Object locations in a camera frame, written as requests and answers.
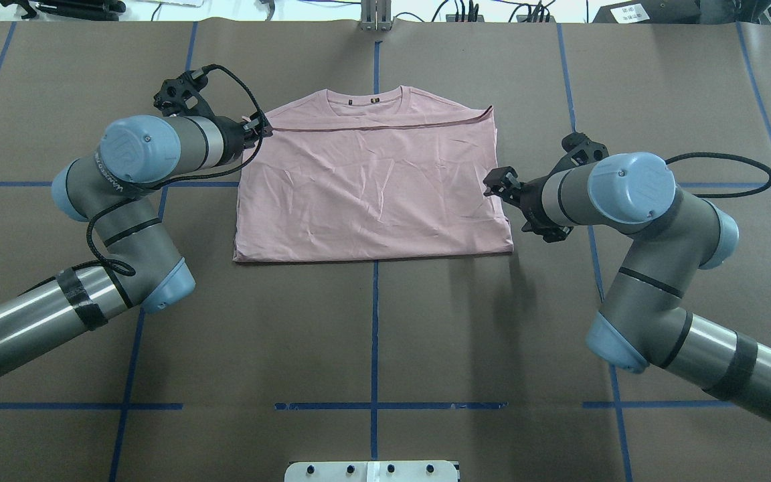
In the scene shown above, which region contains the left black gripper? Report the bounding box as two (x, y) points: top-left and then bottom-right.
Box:
(215, 112), (270, 165)

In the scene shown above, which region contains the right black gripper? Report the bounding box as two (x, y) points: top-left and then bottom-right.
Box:
(483, 167), (573, 243)

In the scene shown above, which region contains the pink Snoopy t-shirt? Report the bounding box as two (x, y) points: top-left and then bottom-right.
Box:
(232, 86), (514, 263)

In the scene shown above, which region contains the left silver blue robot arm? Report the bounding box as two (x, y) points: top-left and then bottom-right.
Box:
(0, 112), (272, 377)

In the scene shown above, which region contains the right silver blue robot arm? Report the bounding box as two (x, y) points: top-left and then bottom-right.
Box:
(483, 152), (771, 422)

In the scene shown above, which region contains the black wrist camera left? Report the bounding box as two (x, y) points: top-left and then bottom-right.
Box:
(153, 68), (216, 119)

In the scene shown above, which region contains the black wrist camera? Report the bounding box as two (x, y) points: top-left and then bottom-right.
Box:
(560, 132), (609, 167)
(153, 68), (216, 119)

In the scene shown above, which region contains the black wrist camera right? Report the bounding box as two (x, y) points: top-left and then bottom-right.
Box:
(560, 132), (609, 167)

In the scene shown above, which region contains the aluminium frame post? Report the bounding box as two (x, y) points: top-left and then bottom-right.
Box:
(360, 0), (394, 31)

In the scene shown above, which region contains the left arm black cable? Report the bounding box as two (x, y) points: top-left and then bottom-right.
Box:
(86, 64), (270, 276)

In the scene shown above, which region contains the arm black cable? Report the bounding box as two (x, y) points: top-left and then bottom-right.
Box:
(86, 64), (270, 276)
(665, 153), (771, 199)

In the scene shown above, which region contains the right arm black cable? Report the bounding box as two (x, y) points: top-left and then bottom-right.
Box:
(665, 153), (771, 199)

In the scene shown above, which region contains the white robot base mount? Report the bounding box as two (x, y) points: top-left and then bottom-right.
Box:
(284, 460), (462, 481)

